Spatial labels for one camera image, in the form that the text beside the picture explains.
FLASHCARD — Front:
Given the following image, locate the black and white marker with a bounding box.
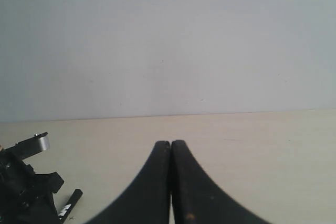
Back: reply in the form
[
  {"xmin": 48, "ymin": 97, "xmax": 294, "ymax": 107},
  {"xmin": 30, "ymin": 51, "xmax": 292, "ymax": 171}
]
[{"xmin": 58, "ymin": 189, "xmax": 83, "ymax": 223}]

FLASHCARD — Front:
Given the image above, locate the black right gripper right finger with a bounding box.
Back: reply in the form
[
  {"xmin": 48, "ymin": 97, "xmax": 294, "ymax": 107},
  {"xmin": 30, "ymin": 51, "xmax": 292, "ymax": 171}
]
[{"xmin": 171, "ymin": 140, "xmax": 268, "ymax": 223}]

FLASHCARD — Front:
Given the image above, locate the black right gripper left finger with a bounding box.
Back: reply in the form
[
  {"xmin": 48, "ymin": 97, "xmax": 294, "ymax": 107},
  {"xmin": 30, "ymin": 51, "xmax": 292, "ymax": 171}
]
[{"xmin": 88, "ymin": 141, "xmax": 171, "ymax": 224}]

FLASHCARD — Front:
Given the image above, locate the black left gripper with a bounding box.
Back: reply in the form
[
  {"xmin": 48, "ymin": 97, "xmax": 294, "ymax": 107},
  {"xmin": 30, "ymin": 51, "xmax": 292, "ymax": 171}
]
[{"xmin": 1, "ymin": 149, "xmax": 64, "ymax": 223}]

